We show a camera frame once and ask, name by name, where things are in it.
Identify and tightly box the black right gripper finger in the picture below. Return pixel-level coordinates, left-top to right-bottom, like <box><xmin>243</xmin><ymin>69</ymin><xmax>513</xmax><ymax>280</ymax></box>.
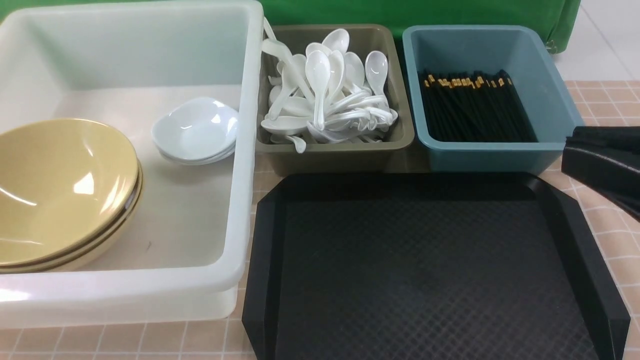
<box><xmin>561</xmin><ymin>126</ymin><xmax>640</xmax><ymax>221</ymax></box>

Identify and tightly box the white soup spoon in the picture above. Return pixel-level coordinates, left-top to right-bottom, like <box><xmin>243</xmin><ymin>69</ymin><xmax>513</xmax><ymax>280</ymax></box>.
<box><xmin>305</xmin><ymin>50</ymin><xmax>331</xmax><ymax>132</ymax></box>

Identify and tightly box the white square sauce dish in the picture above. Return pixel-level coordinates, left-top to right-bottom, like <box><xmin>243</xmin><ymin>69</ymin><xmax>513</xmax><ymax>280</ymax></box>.
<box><xmin>151</xmin><ymin>96</ymin><xmax>240</xmax><ymax>161</ymax></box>

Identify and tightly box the yellow noodle bowl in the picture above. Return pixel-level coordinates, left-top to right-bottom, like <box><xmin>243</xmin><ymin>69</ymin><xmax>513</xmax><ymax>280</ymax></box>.
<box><xmin>0</xmin><ymin>118</ymin><xmax>139</xmax><ymax>267</ymax></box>

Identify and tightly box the lower yellow bowl in tub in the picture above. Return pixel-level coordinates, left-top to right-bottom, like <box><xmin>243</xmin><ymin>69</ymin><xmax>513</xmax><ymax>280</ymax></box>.
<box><xmin>0</xmin><ymin>161</ymin><xmax>145</xmax><ymax>275</ymax></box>

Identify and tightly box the yellow bowl in tub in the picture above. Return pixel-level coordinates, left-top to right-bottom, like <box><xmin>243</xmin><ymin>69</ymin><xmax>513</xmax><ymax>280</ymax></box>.
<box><xmin>0</xmin><ymin>161</ymin><xmax>145</xmax><ymax>275</ymax></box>
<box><xmin>1</xmin><ymin>155</ymin><xmax>143</xmax><ymax>274</ymax></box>

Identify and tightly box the blue chopstick bin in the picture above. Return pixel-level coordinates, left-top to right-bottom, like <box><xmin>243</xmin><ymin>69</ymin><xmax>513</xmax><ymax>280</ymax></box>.
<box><xmin>402</xmin><ymin>25</ymin><xmax>585</xmax><ymax>175</ymax></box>

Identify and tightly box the bundle of black chopsticks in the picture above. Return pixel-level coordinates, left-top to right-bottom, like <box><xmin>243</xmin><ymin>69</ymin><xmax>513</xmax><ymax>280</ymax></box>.
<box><xmin>418</xmin><ymin>69</ymin><xmax>538</xmax><ymax>143</ymax></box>

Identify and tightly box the green cloth backdrop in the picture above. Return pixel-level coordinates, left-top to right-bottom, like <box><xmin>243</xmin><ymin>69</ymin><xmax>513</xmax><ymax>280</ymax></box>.
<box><xmin>0</xmin><ymin>0</ymin><xmax>582</xmax><ymax>55</ymax></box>

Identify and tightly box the olive green spoon bin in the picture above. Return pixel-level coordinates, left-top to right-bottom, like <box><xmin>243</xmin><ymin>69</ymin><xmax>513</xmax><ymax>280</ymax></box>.
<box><xmin>255</xmin><ymin>23</ymin><xmax>415</xmax><ymax>177</ymax></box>

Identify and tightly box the black plastic serving tray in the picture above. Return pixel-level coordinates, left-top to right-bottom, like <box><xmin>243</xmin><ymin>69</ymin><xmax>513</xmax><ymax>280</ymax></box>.
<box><xmin>241</xmin><ymin>173</ymin><xmax>631</xmax><ymax>360</ymax></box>

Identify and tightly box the pile of white spoons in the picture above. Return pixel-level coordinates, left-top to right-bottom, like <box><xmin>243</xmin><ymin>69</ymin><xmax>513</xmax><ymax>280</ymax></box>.
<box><xmin>260</xmin><ymin>19</ymin><xmax>398</xmax><ymax>154</ymax></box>

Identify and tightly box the lower white dish in tub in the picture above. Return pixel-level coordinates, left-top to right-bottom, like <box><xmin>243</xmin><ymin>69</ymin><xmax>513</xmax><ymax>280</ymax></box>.
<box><xmin>158</xmin><ymin>148</ymin><xmax>235</xmax><ymax>166</ymax></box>

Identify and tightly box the white sauce dish in tub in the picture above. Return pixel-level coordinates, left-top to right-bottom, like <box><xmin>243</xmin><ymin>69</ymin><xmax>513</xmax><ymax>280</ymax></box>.
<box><xmin>155</xmin><ymin>140</ymin><xmax>238</xmax><ymax>163</ymax></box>

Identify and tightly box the large white plastic tub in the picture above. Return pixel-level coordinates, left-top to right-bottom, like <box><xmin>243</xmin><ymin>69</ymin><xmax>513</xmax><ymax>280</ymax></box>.
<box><xmin>1</xmin><ymin>0</ymin><xmax>263</xmax><ymax>329</ymax></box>

